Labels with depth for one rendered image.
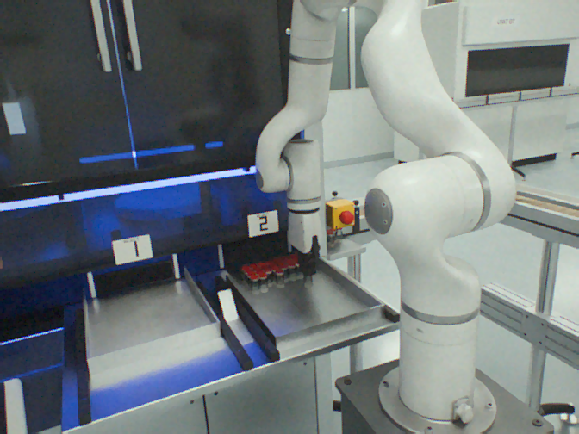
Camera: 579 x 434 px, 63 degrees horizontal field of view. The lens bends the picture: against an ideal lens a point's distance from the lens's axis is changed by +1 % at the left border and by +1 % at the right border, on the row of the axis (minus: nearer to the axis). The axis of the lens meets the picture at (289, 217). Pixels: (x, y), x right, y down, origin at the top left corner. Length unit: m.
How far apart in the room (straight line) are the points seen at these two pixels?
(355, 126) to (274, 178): 5.81
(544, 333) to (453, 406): 1.07
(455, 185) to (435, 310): 0.19
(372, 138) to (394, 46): 6.27
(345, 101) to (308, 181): 5.65
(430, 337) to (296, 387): 0.85
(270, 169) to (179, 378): 0.46
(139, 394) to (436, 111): 0.69
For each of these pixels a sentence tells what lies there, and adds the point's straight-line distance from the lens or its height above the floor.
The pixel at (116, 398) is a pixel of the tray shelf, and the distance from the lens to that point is 0.94.
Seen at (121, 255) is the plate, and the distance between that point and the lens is 1.19.
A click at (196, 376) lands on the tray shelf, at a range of 0.94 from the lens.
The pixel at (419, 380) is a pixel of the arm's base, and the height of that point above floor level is 0.94.
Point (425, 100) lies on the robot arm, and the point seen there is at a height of 1.36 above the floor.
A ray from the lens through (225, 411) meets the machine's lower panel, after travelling 1.49.
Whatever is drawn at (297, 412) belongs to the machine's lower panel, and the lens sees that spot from 1.61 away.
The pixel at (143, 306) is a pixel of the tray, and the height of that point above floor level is 0.88.
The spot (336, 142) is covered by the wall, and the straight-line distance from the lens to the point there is 6.68.
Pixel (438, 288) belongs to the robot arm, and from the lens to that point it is 0.71.
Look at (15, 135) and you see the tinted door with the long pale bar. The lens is 1.14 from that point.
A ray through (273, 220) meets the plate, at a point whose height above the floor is 1.02.
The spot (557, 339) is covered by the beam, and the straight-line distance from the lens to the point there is 1.84.
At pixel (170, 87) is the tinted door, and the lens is 1.15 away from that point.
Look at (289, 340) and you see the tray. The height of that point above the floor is 0.90.
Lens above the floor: 1.42
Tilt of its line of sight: 18 degrees down
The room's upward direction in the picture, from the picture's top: 4 degrees counter-clockwise
